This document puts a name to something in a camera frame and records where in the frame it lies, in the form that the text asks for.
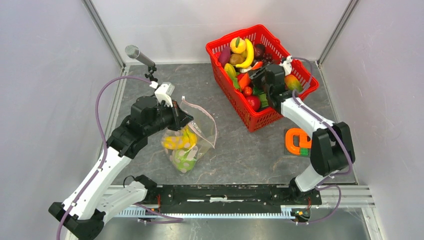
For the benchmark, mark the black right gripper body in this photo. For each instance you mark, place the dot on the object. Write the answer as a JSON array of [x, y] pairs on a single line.
[[266, 88]]

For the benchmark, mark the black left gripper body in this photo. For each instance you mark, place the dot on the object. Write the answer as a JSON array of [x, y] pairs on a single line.
[[164, 118]]

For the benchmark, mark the orange carrot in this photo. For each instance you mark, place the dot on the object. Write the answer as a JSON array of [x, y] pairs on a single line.
[[243, 77]]

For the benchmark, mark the yellow banana bunch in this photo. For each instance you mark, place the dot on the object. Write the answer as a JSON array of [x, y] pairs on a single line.
[[181, 139]]

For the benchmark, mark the clear pink zip top bag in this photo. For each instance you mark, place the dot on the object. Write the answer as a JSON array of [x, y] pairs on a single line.
[[203, 125]]

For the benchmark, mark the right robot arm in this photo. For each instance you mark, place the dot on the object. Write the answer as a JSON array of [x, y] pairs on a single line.
[[331, 152]]

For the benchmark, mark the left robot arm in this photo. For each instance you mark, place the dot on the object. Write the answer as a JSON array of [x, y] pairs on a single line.
[[85, 212]]

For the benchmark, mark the red pepper toy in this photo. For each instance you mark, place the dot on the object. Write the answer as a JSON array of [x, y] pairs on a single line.
[[247, 91]]

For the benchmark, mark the mango toy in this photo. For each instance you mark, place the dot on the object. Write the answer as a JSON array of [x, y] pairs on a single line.
[[292, 83]]

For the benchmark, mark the single yellow banana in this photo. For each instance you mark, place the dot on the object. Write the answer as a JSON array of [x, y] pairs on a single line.
[[249, 55]]

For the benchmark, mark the red tomato toy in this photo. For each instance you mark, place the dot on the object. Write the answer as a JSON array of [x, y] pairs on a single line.
[[254, 102]]

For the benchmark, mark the dark grape bunch toy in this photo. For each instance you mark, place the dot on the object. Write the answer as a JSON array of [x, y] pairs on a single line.
[[260, 55]]

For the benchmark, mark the brown potato toy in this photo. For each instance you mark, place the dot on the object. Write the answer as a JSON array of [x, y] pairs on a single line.
[[236, 59]]

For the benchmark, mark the yellow green starfruit toy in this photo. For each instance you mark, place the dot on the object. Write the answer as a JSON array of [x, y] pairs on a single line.
[[230, 70]]

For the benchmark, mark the red plastic basket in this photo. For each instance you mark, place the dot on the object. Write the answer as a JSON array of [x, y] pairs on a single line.
[[265, 115]]

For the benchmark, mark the purple sweet potato toy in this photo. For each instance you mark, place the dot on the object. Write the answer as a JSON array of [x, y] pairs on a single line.
[[224, 56]]

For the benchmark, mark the black microphone tripod stand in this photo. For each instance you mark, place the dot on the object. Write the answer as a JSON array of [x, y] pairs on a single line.
[[150, 74]]

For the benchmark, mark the grey microphone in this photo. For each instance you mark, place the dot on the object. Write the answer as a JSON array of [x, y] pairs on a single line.
[[133, 52]]

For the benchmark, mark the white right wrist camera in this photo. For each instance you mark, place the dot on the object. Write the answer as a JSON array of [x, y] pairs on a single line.
[[286, 64]]

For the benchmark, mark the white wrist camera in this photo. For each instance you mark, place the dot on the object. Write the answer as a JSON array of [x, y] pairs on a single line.
[[286, 64], [163, 92]]

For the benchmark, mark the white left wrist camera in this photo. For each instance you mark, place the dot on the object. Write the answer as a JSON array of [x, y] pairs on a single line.
[[163, 92]]

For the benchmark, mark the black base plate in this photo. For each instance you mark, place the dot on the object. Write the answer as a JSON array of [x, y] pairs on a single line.
[[227, 198]]

